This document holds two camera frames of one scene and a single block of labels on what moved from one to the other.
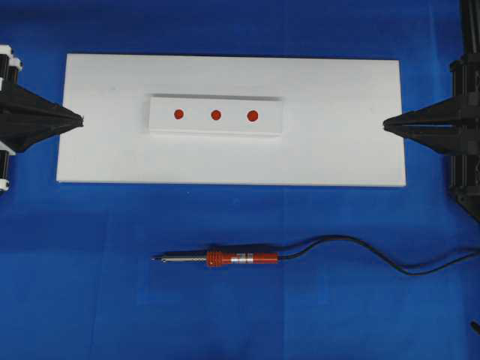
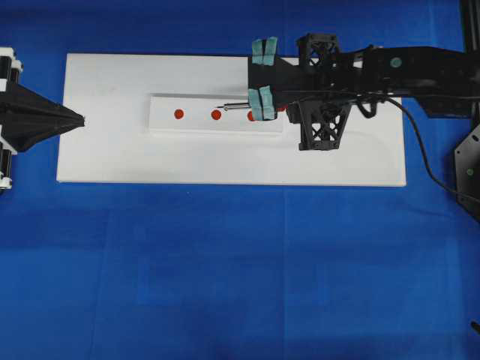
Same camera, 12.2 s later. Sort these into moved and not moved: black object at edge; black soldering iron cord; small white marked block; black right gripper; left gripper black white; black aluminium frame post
Moved: black soldering iron cord; black right gripper
Not moved: black aluminium frame post; left gripper black white; black object at edge; small white marked block
